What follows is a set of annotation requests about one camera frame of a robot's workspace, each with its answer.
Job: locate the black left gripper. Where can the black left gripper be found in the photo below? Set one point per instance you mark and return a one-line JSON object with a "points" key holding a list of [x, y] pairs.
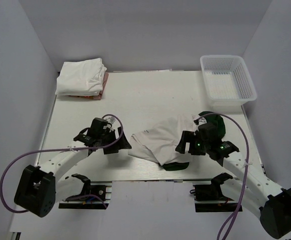
{"points": [[111, 141]]}

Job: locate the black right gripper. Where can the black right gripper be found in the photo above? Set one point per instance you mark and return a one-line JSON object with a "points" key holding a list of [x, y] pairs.
{"points": [[190, 144]]}

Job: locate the white and green raglan t-shirt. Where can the white and green raglan t-shirt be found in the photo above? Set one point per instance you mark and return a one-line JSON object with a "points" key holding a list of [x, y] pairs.
{"points": [[157, 144]]}

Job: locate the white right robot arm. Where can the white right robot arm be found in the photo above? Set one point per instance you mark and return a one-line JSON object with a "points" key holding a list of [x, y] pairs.
{"points": [[267, 200]]}

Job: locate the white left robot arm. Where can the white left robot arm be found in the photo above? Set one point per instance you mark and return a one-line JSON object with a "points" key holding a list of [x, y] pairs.
{"points": [[40, 187]]}

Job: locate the white plastic basket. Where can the white plastic basket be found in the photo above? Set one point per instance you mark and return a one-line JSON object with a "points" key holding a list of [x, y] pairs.
{"points": [[227, 80]]}

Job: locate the folded white t-shirt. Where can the folded white t-shirt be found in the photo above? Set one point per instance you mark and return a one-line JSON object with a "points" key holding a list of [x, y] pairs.
{"points": [[81, 78]]}

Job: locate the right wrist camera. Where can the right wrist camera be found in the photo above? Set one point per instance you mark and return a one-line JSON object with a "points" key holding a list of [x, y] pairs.
{"points": [[206, 130]]}

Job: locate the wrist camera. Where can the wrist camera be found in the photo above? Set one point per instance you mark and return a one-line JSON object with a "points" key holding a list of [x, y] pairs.
{"points": [[206, 130], [99, 126]]}

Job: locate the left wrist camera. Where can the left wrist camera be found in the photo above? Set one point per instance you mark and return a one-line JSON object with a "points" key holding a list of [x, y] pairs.
{"points": [[99, 126]]}

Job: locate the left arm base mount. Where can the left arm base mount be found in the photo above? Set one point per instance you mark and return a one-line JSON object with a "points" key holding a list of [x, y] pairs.
{"points": [[78, 192]]}

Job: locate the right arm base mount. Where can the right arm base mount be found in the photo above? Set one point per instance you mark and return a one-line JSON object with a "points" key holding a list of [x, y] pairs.
{"points": [[208, 198]]}

